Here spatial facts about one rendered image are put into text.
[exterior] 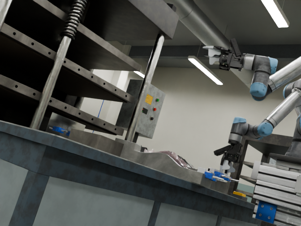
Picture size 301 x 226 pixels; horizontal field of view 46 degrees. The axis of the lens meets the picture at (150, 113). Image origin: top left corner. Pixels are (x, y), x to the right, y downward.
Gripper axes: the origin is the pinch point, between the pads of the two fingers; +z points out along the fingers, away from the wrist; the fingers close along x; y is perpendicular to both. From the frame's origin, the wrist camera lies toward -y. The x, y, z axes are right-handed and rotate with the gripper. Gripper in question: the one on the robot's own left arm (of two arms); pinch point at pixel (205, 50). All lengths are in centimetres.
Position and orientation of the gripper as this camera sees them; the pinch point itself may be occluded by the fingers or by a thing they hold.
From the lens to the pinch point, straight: 187.0
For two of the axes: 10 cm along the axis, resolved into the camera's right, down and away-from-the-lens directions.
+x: 2.1, 3.8, 9.0
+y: -3.2, 9.0, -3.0
